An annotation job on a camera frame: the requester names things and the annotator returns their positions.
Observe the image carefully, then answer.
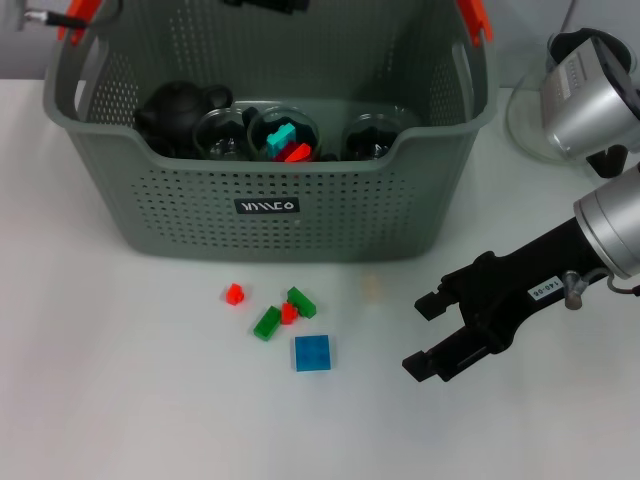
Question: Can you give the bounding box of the small green building brick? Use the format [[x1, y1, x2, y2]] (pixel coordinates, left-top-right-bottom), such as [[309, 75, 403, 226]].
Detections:
[[253, 305, 284, 343]]

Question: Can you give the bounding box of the grey-green perforated storage bin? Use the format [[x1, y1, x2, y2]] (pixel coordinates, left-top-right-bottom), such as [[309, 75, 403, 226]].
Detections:
[[43, 0, 501, 265]]

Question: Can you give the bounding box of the black clay teapot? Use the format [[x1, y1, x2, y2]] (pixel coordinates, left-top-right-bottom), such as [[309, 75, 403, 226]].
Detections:
[[133, 79, 236, 146]]

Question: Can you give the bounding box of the blue square building plate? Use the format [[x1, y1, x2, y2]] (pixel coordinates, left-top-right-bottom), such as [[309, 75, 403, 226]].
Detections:
[[293, 334, 333, 373]]

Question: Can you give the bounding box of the grey left gripper cable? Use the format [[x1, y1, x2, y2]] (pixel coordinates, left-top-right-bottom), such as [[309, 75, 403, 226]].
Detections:
[[22, 0, 124, 31]]

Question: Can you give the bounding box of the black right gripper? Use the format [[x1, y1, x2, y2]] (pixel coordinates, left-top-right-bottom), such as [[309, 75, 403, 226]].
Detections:
[[402, 219, 609, 384]]

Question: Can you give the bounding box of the dark red curved brick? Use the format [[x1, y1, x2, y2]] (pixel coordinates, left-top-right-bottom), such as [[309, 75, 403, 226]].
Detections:
[[272, 142, 301, 164]]

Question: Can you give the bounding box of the long green building brick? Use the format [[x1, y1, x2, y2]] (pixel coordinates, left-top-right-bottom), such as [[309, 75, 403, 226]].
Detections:
[[287, 286, 319, 319]]

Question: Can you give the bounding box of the teal square building plate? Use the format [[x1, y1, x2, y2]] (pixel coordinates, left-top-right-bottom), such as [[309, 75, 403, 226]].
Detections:
[[266, 122, 296, 159]]

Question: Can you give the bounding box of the bright red slope brick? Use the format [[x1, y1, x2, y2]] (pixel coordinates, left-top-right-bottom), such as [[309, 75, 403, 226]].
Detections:
[[284, 143, 314, 164]]

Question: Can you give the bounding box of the cream long building brick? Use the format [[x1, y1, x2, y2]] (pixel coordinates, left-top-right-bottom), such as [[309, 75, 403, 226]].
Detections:
[[360, 273, 384, 301]]

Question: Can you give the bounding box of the orange bin handle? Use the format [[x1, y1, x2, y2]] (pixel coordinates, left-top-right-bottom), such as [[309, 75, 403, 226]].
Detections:
[[57, 0, 104, 45], [457, 0, 495, 49]]

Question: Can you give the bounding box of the glass pitcher black lid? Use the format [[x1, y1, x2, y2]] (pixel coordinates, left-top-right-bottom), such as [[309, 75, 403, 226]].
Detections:
[[505, 27, 636, 179]]

